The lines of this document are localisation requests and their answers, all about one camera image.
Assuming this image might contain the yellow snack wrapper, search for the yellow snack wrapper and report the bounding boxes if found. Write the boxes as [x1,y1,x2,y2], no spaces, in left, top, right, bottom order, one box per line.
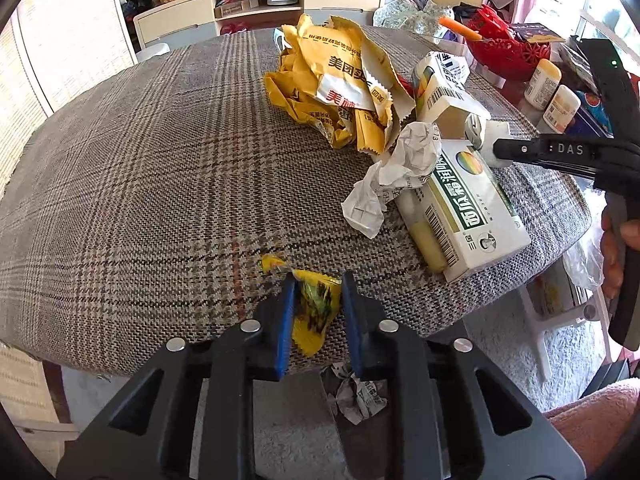
[261,254,345,358]

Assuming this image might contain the red plastic basket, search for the red plastic basket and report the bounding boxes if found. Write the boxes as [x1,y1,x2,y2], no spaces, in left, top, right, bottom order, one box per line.
[465,5,551,81]

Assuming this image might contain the beige television cabinet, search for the beige television cabinet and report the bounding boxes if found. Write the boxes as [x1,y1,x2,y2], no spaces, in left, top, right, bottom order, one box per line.
[132,0,388,53]

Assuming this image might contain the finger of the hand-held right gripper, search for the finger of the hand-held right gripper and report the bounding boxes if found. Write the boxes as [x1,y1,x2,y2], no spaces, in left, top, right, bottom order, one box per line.
[492,132,608,181]

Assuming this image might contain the white paper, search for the white paper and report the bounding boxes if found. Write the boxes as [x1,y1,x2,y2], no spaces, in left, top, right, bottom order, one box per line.
[341,121,444,240]

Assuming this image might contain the blue box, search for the blue box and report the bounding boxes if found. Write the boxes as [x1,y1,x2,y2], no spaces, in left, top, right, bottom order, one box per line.
[570,90,613,138]

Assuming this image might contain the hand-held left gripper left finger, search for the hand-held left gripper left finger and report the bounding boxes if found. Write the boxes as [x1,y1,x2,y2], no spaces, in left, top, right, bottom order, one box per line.
[56,276,296,480]

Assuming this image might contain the yellow delivery bag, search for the yellow delivery bag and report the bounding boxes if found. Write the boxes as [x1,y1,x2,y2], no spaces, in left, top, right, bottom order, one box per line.
[264,12,417,156]

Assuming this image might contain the small white medicine box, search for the small white medicine box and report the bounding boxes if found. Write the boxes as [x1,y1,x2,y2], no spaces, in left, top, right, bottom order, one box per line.
[411,51,488,141]

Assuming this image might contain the printed paper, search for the printed paper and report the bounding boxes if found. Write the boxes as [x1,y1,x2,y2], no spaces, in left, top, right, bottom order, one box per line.
[322,365,388,426]

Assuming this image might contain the person's right hand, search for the person's right hand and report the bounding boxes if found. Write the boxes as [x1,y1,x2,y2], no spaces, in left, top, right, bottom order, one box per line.
[601,207,640,297]

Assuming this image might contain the orange plastic toy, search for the orange plastic toy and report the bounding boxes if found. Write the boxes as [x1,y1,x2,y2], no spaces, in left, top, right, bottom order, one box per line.
[439,16,483,41]

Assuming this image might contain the white plastic stool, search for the white plastic stool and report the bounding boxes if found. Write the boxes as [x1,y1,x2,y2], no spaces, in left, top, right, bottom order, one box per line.
[517,280,608,381]

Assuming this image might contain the green floral cloth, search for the green floral cloth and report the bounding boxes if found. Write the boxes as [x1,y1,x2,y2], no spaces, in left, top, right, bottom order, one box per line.
[372,0,453,41]

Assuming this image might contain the large white medicine box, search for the large white medicine box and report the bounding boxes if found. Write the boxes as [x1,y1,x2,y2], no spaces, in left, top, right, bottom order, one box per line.
[395,137,532,283]

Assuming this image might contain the grey plaid tablecloth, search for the grey plaid tablecloth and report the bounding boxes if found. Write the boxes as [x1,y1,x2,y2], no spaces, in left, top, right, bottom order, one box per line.
[0,25,593,376]

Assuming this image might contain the white plastic bottle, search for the white plastic bottle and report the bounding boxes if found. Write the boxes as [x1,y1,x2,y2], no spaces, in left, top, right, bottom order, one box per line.
[542,85,582,133]
[525,58,562,109]

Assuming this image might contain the clear plastic bag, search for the clear plastic bag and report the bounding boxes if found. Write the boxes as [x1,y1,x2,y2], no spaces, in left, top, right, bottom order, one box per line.
[562,230,606,291]

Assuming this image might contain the pink fleece garment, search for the pink fleece garment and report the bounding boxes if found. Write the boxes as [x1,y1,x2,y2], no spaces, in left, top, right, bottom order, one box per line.
[545,377,640,480]

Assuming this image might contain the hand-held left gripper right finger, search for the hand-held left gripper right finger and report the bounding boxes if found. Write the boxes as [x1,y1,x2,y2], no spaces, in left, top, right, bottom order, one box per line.
[341,271,587,480]

